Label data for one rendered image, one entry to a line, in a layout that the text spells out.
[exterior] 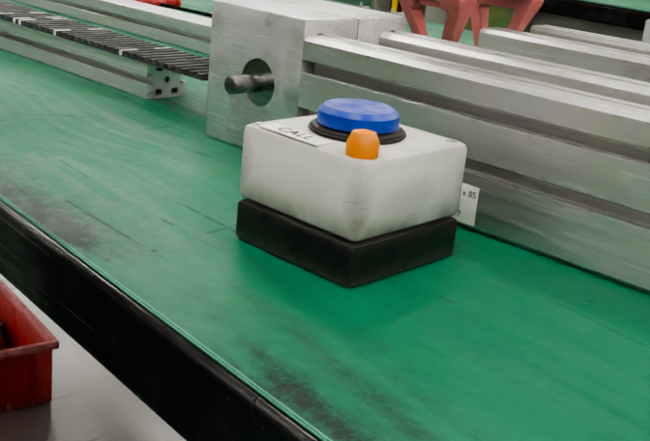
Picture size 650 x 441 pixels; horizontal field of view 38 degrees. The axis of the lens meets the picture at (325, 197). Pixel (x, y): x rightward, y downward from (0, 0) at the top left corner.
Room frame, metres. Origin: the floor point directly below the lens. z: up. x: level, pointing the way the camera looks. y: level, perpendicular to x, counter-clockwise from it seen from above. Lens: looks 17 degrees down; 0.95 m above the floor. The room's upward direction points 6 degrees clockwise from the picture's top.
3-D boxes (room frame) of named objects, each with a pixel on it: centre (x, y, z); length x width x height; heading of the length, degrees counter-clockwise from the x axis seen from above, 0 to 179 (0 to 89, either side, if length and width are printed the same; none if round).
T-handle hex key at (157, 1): (1.27, 0.20, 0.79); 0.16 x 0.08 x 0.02; 51
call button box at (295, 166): (0.46, -0.02, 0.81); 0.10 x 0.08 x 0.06; 138
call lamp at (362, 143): (0.41, -0.01, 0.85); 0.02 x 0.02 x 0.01
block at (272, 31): (0.65, 0.03, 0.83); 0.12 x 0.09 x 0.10; 138
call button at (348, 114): (0.45, -0.01, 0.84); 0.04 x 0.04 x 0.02
